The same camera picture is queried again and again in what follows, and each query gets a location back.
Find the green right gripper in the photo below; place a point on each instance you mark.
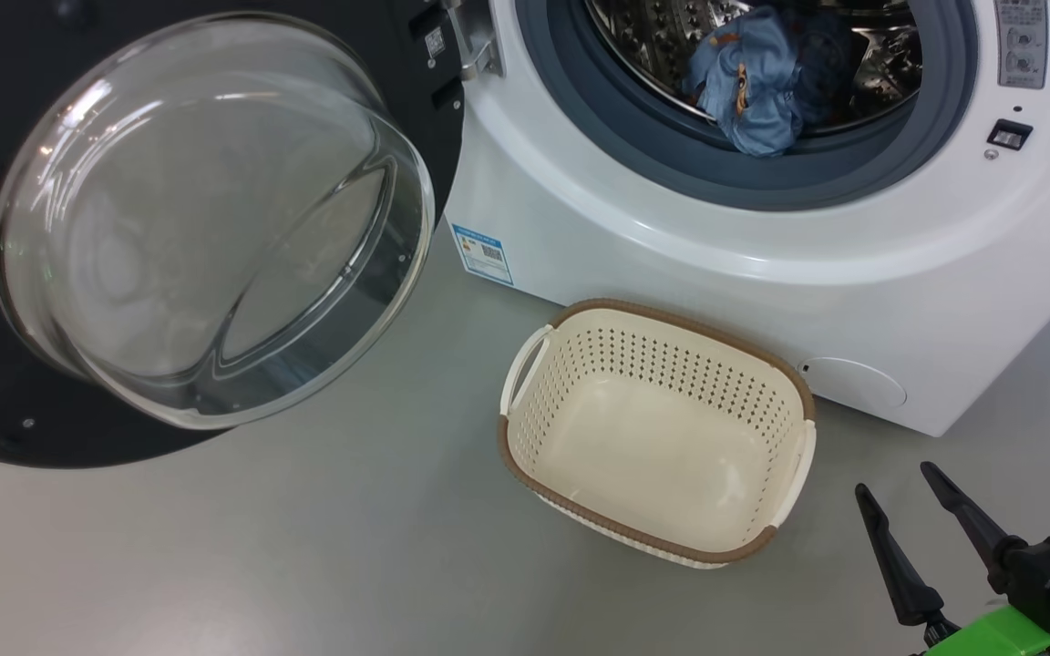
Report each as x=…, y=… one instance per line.
x=999, y=638

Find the blue cartoon print garment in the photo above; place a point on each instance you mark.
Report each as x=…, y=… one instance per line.
x=753, y=91
x=821, y=64

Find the black glass washing machine door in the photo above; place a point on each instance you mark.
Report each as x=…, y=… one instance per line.
x=397, y=55

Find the cream laundry basket brown rim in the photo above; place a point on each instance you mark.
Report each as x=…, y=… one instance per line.
x=653, y=437

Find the white front-load washing machine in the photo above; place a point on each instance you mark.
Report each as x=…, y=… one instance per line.
x=762, y=264

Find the grey rubber door gasket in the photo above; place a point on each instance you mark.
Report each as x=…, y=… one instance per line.
x=853, y=173

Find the black door latch socket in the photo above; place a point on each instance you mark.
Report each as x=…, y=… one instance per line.
x=1009, y=135

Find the metal door hinge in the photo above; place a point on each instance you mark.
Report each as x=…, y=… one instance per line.
x=479, y=50

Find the round white filter cover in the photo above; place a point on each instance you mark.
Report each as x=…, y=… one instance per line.
x=853, y=383

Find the grey warning label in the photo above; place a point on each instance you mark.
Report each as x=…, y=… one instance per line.
x=1021, y=41

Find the blue energy label sticker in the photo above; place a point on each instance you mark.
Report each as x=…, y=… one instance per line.
x=483, y=255

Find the steel perforated washer drum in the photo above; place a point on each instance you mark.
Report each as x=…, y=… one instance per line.
x=643, y=36

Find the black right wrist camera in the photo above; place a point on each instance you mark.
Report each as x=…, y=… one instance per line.
x=1049, y=574

